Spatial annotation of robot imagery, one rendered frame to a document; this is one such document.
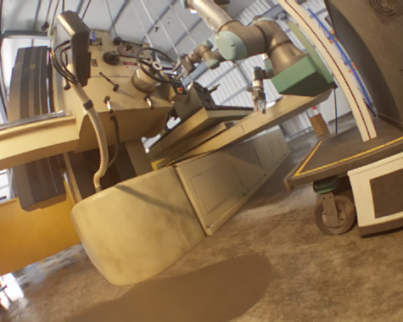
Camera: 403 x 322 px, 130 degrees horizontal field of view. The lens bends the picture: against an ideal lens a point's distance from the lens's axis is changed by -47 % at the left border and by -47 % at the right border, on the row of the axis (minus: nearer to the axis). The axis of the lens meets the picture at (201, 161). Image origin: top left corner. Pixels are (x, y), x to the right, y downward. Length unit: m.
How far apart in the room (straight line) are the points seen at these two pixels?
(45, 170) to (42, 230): 1.84
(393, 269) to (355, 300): 0.15
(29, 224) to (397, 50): 3.91
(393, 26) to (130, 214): 1.42
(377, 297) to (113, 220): 1.18
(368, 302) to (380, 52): 0.68
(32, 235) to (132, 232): 2.57
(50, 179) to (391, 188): 1.96
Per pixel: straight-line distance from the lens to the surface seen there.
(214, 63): 1.03
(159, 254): 1.14
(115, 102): 1.26
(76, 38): 0.73
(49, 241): 3.38
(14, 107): 2.03
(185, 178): 1.33
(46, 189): 1.64
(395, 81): 0.65
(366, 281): 0.62
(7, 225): 3.54
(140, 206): 1.09
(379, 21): 0.70
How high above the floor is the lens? 0.48
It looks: 2 degrees up
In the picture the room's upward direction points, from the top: 24 degrees counter-clockwise
